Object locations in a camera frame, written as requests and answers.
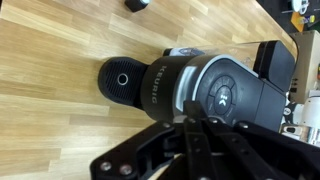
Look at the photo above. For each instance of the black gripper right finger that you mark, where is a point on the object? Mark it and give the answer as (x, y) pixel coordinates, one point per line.
(245, 151)

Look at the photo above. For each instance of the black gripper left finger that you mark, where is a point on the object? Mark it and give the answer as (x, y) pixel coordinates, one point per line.
(140, 156)

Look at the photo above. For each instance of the black Keurig coffee maker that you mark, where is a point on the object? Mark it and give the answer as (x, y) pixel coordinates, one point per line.
(225, 87)

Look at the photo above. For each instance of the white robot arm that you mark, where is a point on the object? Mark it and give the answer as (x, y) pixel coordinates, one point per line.
(303, 116)

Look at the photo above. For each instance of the clear water reservoir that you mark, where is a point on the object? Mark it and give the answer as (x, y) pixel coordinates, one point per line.
(246, 53)

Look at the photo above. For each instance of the small black pod cup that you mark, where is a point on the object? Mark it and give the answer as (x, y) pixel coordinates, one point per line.
(137, 5)

